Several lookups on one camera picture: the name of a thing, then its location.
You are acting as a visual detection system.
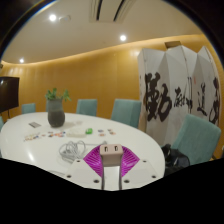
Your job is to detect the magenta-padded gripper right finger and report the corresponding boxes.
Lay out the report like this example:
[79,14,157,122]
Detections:
[119,145,158,191]

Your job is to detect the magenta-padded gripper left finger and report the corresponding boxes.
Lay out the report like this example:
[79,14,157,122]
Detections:
[64,145,104,191]

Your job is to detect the black bag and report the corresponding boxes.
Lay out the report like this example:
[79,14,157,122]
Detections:
[161,143,191,176]

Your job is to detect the small white box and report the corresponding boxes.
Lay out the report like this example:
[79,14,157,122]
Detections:
[66,129,87,138]

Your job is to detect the short row of colourful cards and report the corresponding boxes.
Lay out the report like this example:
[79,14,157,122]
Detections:
[97,128,117,136]

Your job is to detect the group of teal chairs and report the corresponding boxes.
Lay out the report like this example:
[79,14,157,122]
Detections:
[0,98,143,131]

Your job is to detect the potted plant in grey vase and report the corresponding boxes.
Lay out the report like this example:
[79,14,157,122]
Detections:
[44,87,72,128]

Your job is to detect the long row of colourful cards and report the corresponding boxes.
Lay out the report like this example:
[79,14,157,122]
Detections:
[23,130,67,143]

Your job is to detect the large teal chair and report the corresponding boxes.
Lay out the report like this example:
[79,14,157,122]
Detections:
[171,113,223,166]

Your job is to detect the dark flat card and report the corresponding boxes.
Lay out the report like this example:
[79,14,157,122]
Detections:
[28,121,42,129]

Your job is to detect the white calligraphy folding screen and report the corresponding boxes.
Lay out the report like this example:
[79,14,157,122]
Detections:
[137,44,223,148]

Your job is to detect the black television screen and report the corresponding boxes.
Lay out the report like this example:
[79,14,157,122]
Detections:
[0,76,21,114]

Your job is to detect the group of ceiling lights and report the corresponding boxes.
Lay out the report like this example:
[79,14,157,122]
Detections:
[18,13,128,64]

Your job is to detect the ceiling air vent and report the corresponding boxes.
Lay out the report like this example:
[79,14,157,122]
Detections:
[89,0,136,24]

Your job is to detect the grey coiled cable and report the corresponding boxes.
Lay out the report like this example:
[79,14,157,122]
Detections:
[58,139,108,164]

